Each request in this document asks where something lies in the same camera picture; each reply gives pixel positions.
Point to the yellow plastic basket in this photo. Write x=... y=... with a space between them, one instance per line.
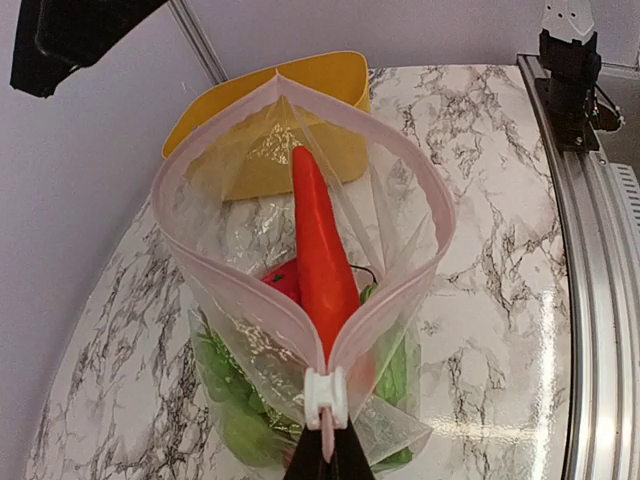
x=252 y=159

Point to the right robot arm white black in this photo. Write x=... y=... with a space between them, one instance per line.
x=54 y=38

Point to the light green toy cabbage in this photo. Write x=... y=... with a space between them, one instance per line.
x=236 y=407

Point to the right aluminium frame post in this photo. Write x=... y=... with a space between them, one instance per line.
x=189 y=24

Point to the front aluminium rail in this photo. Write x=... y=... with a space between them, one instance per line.
x=598 y=202

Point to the green toy cucumber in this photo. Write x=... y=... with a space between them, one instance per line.
x=392 y=387

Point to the red toy tomato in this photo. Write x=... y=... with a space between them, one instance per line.
x=284 y=278

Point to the red toy chili pepper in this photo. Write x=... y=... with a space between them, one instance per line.
x=329 y=294

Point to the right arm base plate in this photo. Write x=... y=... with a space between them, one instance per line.
x=575 y=105

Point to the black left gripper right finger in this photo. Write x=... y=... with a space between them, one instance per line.
x=349 y=461

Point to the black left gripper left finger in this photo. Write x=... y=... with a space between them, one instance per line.
x=307 y=462

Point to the clear zip top bag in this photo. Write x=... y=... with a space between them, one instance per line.
x=395 y=222

